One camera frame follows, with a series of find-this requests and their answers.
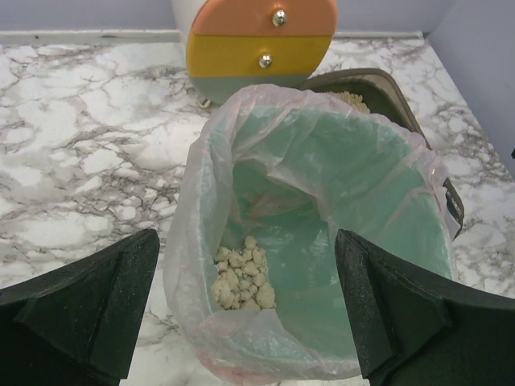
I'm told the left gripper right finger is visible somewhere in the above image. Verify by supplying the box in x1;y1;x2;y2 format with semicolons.
335;230;514;385

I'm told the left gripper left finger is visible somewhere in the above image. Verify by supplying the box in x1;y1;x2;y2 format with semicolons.
1;229;160;385

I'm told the clumped litter lump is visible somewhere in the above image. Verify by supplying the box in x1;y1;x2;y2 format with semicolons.
212;236;276;311

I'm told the clear plastic bag liner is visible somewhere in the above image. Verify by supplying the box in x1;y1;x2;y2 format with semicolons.
163;84;458;385

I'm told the green bucket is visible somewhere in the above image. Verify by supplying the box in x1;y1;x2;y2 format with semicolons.
199;107;451;372

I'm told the dark litter box tray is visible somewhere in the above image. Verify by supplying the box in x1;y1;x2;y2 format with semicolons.
299;68;464;240

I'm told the round three-drawer storage box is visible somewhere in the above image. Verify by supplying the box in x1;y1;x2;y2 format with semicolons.
171;0;338;104

